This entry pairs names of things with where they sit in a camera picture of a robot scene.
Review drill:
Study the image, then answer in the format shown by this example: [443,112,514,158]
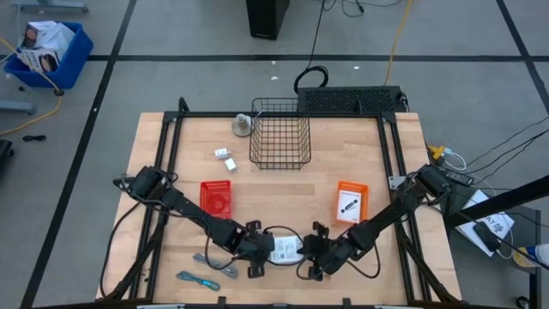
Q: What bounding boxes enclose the orange packaged item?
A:
[335,180,370,225]

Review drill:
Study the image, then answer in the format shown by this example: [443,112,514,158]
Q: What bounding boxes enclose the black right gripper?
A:
[299,221,340,282]

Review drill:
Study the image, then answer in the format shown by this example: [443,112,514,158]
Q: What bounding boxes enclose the white printed carton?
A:
[21,20,76,52]
[19,47,61,73]

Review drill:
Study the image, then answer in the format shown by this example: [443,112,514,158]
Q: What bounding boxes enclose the black coiled power cable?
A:
[293,0,330,94]

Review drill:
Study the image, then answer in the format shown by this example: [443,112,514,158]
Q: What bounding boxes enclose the black side table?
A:
[443,201,542,309]

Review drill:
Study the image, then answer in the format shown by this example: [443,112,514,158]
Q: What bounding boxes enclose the black diagonal beam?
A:
[445,174,549,229]

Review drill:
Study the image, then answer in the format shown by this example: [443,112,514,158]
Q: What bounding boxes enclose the black aluminium table frame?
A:
[96,97,462,309]

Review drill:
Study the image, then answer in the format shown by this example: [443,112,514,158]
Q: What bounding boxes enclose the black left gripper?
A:
[239,219,275,280]

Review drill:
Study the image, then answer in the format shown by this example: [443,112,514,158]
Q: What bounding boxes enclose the grey braided cable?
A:
[192,252,239,280]

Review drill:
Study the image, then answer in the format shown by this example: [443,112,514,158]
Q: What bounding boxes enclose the black power strip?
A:
[443,167,475,186]

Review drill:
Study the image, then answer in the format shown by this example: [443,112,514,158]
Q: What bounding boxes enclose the white packet with label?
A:
[268,234,305,265]

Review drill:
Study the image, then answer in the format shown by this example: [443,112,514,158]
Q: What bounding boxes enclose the teal braided cable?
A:
[176,270,221,293]

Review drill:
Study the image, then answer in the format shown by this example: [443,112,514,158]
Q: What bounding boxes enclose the black computer tower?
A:
[245,0,291,41]

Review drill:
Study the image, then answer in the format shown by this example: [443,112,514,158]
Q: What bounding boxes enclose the yellow floor cable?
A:
[0,36,64,136]

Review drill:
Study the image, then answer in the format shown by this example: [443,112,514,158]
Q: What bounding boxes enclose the black phone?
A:
[473,221,502,253]

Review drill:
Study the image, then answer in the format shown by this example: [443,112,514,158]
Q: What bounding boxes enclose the white product card box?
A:
[336,189,363,224]

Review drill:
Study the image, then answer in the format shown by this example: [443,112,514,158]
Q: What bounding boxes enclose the red plastic basket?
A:
[200,180,233,220]

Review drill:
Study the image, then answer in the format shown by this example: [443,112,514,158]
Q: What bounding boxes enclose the black wire basket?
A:
[249,97,312,172]

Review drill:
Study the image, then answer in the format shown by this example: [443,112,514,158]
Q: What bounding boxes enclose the white paper sheets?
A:
[455,189,516,258]

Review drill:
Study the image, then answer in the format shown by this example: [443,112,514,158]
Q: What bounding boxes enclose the yellow hanging cable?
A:
[383,0,413,87]

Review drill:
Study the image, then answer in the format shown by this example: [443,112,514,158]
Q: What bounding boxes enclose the blue plastic bin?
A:
[3,21,94,90]

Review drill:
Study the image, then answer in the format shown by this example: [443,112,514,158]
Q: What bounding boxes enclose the black perforated computer case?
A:
[296,85,405,115]

